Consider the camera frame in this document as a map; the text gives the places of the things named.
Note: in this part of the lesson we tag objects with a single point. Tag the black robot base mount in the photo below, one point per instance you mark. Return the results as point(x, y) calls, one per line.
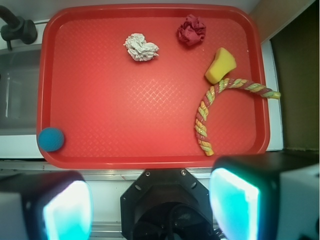
point(167, 204)

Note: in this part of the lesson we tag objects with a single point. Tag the crumpled dark red paper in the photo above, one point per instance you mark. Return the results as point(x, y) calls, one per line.
point(192, 31)

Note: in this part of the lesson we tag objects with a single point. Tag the metal sink basin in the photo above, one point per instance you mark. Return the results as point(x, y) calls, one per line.
point(19, 80)

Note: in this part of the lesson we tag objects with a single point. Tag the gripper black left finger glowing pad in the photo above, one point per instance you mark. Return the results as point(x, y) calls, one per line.
point(45, 206)

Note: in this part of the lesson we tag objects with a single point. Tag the yellow sponge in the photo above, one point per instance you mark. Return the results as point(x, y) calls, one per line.
point(223, 63)

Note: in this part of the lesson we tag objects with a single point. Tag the blue ball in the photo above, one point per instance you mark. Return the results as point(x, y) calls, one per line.
point(51, 139)

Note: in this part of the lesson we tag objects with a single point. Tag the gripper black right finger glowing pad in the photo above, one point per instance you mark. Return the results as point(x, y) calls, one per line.
point(270, 196)

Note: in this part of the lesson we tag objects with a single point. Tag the crumpled white paper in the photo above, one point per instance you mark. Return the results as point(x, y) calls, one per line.
point(139, 49)

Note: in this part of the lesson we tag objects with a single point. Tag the red plastic tray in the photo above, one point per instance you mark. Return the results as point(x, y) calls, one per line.
point(118, 113)

